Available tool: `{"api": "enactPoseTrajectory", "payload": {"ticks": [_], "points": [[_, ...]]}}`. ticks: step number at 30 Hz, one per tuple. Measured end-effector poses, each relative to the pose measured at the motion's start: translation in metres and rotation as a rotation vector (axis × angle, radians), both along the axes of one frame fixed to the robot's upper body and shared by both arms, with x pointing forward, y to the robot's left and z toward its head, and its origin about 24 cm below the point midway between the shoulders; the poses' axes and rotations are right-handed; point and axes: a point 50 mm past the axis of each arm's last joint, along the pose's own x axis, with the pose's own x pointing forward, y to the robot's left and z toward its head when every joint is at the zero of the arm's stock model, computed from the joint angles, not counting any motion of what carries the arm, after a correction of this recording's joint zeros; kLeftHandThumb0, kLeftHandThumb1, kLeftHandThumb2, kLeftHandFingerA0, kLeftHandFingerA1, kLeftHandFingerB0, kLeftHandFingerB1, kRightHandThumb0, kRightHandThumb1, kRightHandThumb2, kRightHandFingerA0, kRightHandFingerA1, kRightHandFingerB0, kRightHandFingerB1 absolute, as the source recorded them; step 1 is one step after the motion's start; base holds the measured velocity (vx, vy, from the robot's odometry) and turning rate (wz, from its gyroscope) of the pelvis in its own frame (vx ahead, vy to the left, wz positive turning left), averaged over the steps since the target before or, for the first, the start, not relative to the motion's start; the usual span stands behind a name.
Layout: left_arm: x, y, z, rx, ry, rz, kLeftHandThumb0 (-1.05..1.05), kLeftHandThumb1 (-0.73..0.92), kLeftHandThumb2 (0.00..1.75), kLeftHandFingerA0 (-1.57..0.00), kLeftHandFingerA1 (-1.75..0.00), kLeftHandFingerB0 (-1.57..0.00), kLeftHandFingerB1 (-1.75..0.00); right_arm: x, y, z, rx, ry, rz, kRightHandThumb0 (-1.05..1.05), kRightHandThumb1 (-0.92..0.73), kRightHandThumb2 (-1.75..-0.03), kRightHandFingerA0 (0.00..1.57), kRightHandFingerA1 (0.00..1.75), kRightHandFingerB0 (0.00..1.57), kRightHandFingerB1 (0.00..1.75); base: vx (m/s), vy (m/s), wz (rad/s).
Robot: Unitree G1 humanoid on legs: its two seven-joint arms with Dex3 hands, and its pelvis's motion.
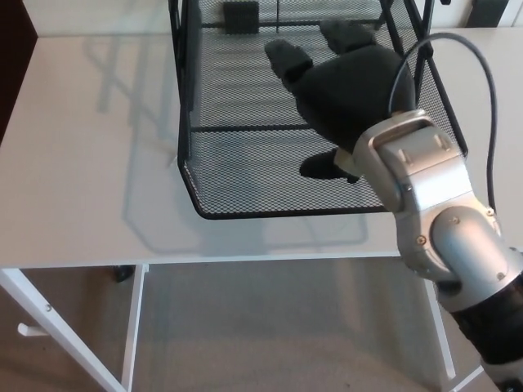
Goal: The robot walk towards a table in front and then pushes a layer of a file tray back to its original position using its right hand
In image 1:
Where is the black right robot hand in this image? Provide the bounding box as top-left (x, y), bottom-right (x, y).
top-left (264, 20), bottom-right (417, 184)

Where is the black mesh file tray layer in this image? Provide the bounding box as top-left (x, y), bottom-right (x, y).
top-left (176, 0), bottom-right (469, 222)

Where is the black block behind tray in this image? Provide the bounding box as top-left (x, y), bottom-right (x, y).
top-left (223, 1), bottom-right (260, 34)

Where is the black metal file tray rack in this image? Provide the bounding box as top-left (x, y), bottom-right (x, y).
top-left (167, 0), bottom-right (435, 169)

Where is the dark brown cabinet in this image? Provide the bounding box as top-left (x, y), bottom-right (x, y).
top-left (0, 0), bottom-right (40, 144)

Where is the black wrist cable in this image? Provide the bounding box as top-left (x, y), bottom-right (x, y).
top-left (386, 32), bottom-right (500, 214)

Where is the white table leg frame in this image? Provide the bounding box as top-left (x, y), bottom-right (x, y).
top-left (423, 279), bottom-right (484, 392)
top-left (0, 263), bottom-right (150, 392)

